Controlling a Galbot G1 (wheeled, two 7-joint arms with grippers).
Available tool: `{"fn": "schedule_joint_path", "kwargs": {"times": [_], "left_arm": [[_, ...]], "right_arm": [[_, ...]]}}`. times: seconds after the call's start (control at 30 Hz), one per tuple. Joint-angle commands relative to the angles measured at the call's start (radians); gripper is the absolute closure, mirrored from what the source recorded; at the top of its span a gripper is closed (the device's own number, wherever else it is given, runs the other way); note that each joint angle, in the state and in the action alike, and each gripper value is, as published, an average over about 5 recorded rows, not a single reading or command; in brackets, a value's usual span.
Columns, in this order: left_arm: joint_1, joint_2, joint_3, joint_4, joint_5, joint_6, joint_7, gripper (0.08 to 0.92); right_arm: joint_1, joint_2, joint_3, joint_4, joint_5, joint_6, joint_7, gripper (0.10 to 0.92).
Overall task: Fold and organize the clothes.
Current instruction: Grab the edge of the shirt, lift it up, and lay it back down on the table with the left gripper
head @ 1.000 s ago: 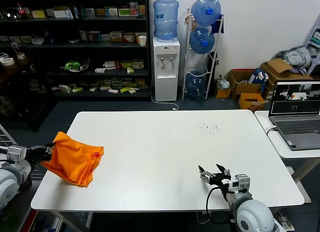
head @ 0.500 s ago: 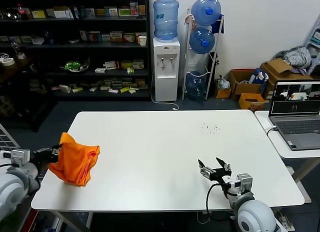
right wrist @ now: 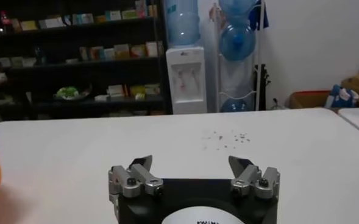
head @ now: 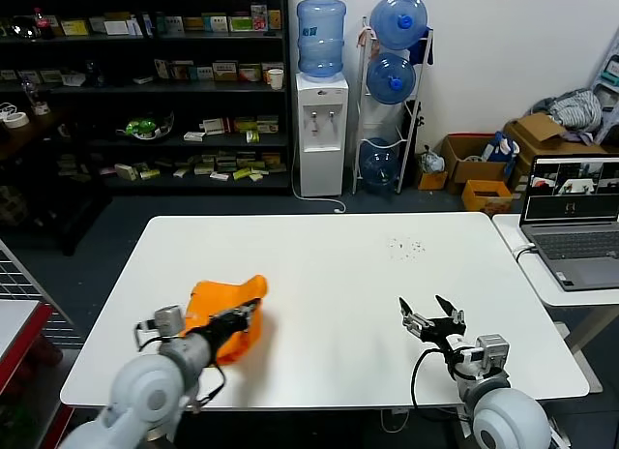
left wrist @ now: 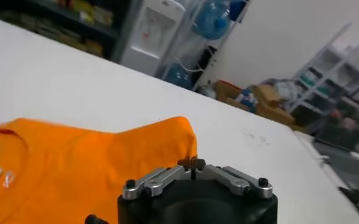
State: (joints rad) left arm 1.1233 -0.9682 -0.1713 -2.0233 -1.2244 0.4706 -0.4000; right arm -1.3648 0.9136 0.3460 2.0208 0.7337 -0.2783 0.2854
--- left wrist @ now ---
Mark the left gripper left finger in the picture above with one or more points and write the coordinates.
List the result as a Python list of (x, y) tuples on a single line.
[(158, 181)]

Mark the blue water jug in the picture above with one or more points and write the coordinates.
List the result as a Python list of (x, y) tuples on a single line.
[(179, 76), (211, 21)]

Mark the cardboard box with flaps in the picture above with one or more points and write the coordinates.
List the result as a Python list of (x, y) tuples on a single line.
[(273, 112)]

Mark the orange t-shirt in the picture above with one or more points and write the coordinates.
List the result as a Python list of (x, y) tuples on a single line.
[(75, 170)]

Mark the blue and white bag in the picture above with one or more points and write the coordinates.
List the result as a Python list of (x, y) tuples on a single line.
[(247, 99)]

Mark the grey pile of clothes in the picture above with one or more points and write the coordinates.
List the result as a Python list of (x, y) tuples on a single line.
[(286, 91)]

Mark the large white table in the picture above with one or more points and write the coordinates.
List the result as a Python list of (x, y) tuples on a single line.
[(75, 91)]

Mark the black shelving unit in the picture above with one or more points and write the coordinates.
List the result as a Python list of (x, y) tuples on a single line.
[(112, 30)]

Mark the open brown cardboard box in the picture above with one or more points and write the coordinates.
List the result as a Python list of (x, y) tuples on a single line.
[(225, 89)]

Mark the white water dispenser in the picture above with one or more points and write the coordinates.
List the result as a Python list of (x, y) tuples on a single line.
[(148, 39)]

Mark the white shelving rack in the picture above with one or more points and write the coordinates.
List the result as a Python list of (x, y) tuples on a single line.
[(328, 67)]

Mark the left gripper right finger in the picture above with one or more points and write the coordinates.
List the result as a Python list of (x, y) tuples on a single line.
[(234, 182)]

